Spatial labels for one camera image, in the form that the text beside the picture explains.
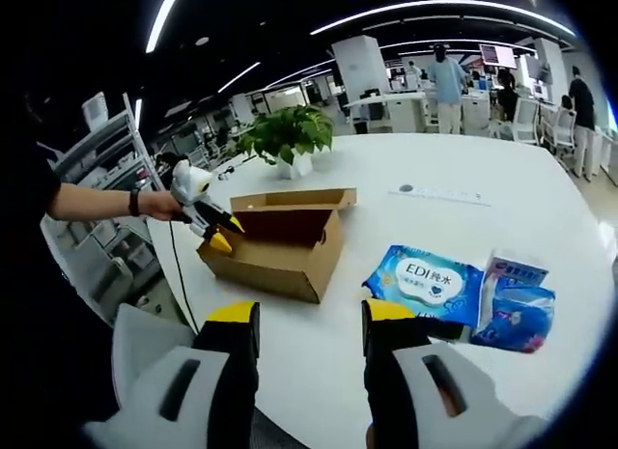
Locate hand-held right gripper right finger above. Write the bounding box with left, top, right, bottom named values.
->
left=361, top=297, right=551, bottom=449

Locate small black-handled tool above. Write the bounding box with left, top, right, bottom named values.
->
left=216, top=156, right=252, bottom=182

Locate potted green plant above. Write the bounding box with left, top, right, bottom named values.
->
left=235, top=104, right=335, bottom=181

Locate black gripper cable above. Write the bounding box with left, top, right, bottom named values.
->
left=168, top=219, right=200, bottom=333

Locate white table cable cover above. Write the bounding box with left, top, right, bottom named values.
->
left=388, top=182, right=492, bottom=208

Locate long curved ceiling light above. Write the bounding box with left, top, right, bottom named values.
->
left=309, top=0, right=578, bottom=39

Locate white square column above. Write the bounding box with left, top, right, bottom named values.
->
left=331, top=36, right=391, bottom=102

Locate white office desk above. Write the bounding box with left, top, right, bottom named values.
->
left=343, top=91, right=431, bottom=134

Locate straight ceiling light strip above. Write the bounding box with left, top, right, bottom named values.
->
left=144, top=0, right=185, bottom=54

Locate person's black sleeve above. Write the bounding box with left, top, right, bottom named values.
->
left=0, top=144, right=62, bottom=228

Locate brown cardboard shoe box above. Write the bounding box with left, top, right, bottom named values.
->
left=195, top=186, right=359, bottom=305

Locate blue wet wipes pack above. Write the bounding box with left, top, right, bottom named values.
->
left=360, top=244, right=486, bottom=342

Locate wall monitor screen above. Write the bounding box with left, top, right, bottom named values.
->
left=525, top=55, right=551, bottom=83
left=478, top=42, right=518, bottom=69

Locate white mesh office chair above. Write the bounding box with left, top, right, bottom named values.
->
left=549, top=105, right=578, bottom=155
left=511, top=98, right=540, bottom=144

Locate person's left hand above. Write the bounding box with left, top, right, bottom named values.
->
left=141, top=189, right=193, bottom=224

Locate blue soft tissue bag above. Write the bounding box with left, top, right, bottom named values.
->
left=468, top=273, right=556, bottom=354

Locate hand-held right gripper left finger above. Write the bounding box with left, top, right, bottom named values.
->
left=81, top=299, right=262, bottom=449

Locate white purple small box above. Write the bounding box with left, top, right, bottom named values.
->
left=484, top=248, right=550, bottom=289

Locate white shelving rack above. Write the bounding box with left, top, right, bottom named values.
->
left=38, top=92, right=165, bottom=295

